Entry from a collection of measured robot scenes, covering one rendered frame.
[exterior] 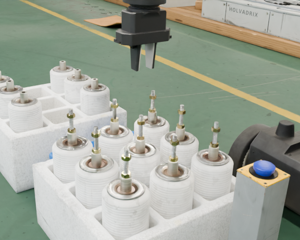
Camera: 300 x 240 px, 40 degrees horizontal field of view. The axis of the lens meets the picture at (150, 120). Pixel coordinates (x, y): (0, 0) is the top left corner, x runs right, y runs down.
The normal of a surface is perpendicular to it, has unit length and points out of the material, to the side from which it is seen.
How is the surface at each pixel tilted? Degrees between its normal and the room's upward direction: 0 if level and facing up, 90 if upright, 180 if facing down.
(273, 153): 46
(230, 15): 90
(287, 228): 0
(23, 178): 90
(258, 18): 90
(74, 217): 90
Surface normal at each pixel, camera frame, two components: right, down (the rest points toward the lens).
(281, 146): -0.57, -0.51
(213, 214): 0.58, 0.35
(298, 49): -0.83, 0.20
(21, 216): 0.04, -0.91
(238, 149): -0.70, -0.26
